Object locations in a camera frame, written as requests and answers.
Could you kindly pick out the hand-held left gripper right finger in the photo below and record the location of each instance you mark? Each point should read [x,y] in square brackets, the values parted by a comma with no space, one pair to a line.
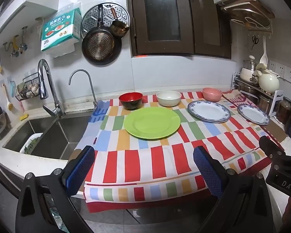
[208,172]

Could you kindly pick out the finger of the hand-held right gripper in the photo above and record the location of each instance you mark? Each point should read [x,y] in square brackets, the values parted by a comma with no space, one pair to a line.
[269,146]

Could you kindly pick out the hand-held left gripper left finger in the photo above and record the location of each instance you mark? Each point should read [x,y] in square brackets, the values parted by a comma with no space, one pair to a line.
[80,170]

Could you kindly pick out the small blue floral plate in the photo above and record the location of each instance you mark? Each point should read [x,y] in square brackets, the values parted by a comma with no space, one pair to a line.
[253,114]

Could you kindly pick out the large blue floral plate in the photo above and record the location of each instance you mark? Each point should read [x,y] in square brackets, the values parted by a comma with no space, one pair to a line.
[208,111]

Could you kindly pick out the green plate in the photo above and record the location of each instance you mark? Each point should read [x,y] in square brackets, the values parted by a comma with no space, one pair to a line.
[151,123]

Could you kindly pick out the pink bowl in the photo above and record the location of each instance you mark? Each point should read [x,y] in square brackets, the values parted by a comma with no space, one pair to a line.
[212,95]

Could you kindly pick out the white bowl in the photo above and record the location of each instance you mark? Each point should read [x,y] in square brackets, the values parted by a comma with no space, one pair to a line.
[168,100]

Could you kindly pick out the red and black bowl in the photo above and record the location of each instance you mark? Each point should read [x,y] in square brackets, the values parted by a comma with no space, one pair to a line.
[131,97]

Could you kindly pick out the steel sink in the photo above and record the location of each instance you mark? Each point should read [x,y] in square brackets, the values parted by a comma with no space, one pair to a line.
[63,138]

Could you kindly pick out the glass jar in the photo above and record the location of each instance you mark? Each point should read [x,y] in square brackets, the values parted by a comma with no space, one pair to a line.
[285,111]

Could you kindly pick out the copper coloured pot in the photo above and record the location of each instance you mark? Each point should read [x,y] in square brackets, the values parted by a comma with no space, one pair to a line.
[264,103]

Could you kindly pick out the metal shelf rack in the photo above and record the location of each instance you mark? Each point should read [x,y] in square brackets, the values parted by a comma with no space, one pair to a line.
[277,99]

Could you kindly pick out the colourful striped cloth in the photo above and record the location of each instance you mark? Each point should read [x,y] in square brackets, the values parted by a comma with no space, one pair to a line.
[160,160]

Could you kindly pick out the white sink basket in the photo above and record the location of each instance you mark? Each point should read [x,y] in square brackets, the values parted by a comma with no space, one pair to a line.
[29,142]

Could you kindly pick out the red patterned cloth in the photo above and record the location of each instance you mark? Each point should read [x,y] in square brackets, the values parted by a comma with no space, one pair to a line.
[235,99]

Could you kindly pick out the cream kettle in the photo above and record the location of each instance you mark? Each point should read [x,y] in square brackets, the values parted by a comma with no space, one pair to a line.
[269,82]

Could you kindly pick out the cream pot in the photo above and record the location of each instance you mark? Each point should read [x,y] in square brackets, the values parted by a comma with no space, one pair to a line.
[246,74]

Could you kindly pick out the yellow sponge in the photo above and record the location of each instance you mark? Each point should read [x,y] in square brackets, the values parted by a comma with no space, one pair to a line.
[24,117]

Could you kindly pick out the thin gooseneck faucet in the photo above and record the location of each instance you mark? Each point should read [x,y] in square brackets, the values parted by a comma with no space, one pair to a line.
[91,87]

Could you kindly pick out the white rice spoon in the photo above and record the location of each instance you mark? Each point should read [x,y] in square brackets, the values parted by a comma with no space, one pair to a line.
[263,55]

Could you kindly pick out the yellow dish brush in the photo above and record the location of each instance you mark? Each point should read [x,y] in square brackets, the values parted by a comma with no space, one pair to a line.
[9,106]

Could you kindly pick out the tall chrome faucet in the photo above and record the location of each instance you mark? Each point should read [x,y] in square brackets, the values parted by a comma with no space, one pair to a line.
[44,77]

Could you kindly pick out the scissors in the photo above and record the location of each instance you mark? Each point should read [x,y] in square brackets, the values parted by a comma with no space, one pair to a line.
[255,41]

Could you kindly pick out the black frying pan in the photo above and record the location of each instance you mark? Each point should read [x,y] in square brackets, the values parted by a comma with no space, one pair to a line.
[99,45]

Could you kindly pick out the hanging measuring spoons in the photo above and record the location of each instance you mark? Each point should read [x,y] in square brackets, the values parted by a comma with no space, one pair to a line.
[23,45]

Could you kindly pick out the paper towel pack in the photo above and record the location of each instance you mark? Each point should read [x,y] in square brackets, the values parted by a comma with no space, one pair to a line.
[59,31]

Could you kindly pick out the wooden cutting board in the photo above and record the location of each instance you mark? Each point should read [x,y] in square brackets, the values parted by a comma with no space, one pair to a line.
[252,6]

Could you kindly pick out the small copper saucepan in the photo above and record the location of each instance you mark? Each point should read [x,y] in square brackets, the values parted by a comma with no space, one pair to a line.
[120,29]

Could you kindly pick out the round metal steamer plate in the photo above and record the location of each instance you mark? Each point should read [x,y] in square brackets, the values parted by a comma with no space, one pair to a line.
[122,12]

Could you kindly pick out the dark brown window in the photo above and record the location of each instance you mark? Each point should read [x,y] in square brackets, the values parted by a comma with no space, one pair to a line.
[165,12]

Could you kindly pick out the white wall outlet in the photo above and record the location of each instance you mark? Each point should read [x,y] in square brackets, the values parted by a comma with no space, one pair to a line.
[290,75]
[272,65]
[280,70]

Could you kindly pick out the wall rack with hooks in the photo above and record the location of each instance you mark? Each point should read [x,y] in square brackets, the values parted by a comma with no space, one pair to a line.
[260,30]

